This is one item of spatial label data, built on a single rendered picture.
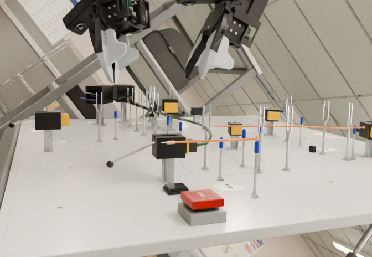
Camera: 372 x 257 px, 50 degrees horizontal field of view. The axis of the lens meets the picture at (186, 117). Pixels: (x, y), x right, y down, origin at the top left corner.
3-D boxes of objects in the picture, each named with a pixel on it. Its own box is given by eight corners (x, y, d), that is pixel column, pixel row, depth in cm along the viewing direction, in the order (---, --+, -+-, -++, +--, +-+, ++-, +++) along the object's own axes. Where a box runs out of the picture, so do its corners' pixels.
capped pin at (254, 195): (248, 196, 69) (251, 135, 68) (253, 195, 70) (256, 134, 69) (254, 199, 68) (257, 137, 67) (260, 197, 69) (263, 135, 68)
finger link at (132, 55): (134, 77, 69) (132, 27, 71) (107, 84, 71) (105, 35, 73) (144, 81, 72) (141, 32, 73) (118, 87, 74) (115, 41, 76)
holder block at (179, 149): (151, 154, 77) (151, 134, 77) (179, 153, 79) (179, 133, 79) (156, 159, 73) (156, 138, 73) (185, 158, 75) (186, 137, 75)
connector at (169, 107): (176, 112, 134) (177, 102, 133) (177, 112, 132) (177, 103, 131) (164, 112, 133) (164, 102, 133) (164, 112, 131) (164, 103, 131)
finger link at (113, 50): (123, 72, 66) (120, 21, 68) (95, 80, 69) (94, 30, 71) (134, 77, 69) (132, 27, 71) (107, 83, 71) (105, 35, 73)
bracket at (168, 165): (159, 178, 79) (159, 153, 78) (170, 178, 79) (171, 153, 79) (164, 185, 74) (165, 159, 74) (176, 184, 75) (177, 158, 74)
